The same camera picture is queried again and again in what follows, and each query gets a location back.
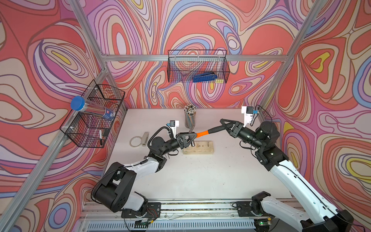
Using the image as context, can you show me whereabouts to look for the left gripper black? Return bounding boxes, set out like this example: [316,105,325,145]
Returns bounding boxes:
[159,134,195,159]

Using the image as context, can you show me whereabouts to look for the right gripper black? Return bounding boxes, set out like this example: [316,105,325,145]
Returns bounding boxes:
[220,119,265,150]

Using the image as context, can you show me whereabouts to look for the claw hammer orange black handle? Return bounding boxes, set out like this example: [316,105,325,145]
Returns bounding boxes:
[197,126,225,137]

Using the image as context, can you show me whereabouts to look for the wooden block with nails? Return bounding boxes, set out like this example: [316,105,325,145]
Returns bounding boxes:
[182,141,214,155]

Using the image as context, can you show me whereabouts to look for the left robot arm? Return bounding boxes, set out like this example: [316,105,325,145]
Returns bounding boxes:
[91,132,197,217]

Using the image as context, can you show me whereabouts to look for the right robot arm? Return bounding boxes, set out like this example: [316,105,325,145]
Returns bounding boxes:
[220,119,354,232]

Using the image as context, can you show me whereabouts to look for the cup of coloured pencils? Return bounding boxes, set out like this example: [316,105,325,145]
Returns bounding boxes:
[184,104,197,129]

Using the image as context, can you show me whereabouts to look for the blue tool in basket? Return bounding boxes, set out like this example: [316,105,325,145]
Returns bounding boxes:
[192,72,217,83]

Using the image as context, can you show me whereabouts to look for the clear bottle blue cap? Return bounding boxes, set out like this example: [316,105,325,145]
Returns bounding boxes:
[70,96,115,120]

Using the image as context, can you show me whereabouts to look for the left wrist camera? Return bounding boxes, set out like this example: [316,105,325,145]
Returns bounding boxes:
[168,120,179,137]

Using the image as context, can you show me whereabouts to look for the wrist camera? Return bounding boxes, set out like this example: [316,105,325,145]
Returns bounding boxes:
[168,120,179,137]
[241,106,255,127]

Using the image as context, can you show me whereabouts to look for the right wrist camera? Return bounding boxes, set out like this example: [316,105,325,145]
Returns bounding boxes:
[241,106,255,127]

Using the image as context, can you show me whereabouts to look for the back wire basket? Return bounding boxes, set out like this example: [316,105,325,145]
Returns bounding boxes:
[167,48,230,83]

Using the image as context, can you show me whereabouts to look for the wire basket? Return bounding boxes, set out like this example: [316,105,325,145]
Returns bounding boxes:
[167,48,230,83]
[60,80,125,148]

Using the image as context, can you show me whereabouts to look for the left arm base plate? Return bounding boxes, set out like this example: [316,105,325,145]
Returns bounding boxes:
[121,202,161,219]

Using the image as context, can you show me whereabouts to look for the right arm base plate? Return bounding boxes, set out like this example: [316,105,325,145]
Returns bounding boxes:
[232,201,275,218]

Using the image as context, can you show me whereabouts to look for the left wire basket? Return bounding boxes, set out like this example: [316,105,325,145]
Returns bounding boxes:
[60,80,125,148]

